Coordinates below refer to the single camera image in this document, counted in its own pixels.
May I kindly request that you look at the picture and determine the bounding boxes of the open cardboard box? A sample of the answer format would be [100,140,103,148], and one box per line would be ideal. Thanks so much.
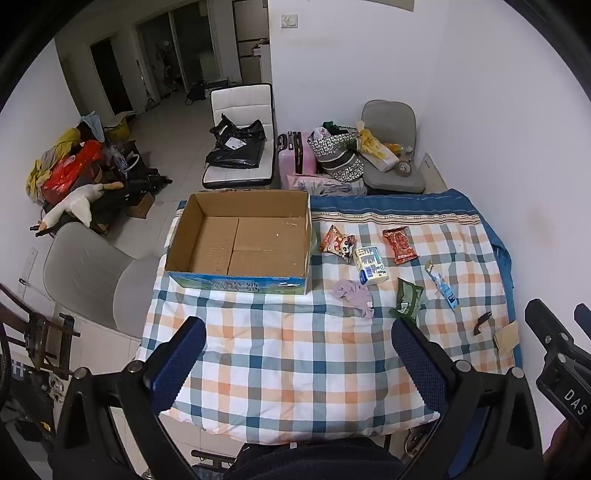
[165,190,315,295]

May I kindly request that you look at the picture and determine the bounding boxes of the red plastic bag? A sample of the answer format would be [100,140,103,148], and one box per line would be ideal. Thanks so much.
[41,140,105,200]

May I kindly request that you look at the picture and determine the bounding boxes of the yellow plastic bag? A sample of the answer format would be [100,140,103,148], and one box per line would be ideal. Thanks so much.
[356,124,387,158]

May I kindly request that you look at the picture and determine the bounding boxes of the pink suitcase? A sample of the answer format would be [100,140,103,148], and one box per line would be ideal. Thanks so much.
[277,131,320,190]

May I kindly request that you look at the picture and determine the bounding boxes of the white goose plush toy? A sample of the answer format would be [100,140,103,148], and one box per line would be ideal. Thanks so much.
[36,181,125,232]

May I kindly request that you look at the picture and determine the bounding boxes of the cartoon print snack packet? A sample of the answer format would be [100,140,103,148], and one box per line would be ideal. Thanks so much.
[321,224,355,265]

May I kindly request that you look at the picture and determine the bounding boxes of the black white patterned tote bag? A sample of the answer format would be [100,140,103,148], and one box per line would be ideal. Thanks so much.
[308,124,366,184]

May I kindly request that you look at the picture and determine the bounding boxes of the grey padded chair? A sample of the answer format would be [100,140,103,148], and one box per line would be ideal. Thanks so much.
[358,99,427,195]

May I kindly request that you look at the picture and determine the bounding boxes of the plaid quilt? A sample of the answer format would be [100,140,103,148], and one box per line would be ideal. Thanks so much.
[136,187,522,446]

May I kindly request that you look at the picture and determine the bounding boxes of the grey shell chair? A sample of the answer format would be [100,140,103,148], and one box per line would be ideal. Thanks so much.
[42,222,163,341]

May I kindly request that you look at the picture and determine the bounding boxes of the beige paper tag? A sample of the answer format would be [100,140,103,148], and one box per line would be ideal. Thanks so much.
[493,322,520,356]

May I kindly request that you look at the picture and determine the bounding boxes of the red snack packet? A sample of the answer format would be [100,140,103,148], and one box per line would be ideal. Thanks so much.
[382,227,419,265]

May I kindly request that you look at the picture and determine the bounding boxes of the yellow cloth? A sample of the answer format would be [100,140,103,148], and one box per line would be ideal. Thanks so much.
[26,128,82,197]

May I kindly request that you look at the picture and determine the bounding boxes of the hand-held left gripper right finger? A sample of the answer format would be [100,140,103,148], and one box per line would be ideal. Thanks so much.
[392,318,546,480]

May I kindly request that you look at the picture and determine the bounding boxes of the blue slim sachet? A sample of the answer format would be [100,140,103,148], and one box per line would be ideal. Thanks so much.
[425,260,461,313]

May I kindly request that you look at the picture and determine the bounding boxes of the green snack packet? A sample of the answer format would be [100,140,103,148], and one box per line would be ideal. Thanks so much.
[389,278,424,320]

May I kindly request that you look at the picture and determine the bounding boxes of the floral cloth bundle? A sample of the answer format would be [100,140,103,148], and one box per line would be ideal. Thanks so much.
[286,174,368,197]

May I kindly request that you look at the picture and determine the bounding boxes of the black plastic bag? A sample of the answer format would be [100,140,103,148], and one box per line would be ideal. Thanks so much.
[205,113,267,169]

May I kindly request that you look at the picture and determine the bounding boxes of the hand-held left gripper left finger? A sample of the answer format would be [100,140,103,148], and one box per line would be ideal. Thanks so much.
[53,316,207,480]

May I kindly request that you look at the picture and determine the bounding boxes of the small brown cardboard box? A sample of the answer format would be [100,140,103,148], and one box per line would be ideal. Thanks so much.
[126,191,156,219]

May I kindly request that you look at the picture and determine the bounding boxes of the small milk carton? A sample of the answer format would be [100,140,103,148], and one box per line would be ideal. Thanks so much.
[353,246,389,285]

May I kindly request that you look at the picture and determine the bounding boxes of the white wrapped packet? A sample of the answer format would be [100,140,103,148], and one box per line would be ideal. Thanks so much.
[368,151,400,172]

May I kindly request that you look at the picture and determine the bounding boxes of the white leather chair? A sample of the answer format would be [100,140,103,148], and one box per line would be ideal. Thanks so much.
[202,83,277,190]

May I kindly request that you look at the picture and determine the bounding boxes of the yellow storage box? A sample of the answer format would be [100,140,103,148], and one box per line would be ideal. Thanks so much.
[103,112,137,143]

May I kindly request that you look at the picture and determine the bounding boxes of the purple crumpled cloth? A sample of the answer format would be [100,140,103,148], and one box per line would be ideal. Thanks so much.
[333,279,376,320]

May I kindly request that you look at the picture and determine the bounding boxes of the dark wooden chair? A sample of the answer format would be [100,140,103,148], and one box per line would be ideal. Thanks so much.
[0,281,82,376]

